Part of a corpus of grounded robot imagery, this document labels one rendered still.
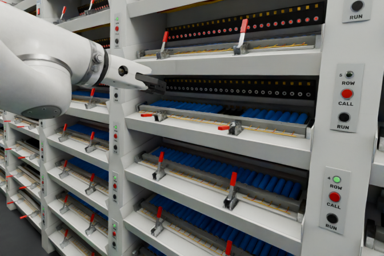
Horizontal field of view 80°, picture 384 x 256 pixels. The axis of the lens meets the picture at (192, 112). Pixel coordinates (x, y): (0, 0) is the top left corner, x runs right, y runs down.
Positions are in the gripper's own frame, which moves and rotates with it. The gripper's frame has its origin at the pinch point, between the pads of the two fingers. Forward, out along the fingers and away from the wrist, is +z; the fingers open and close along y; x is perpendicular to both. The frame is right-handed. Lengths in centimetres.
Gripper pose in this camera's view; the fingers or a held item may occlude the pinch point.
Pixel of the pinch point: (153, 86)
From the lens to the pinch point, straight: 55.9
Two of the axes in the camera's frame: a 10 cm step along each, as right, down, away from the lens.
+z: 5.8, 1.6, 8.0
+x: -1.7, 9.8, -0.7
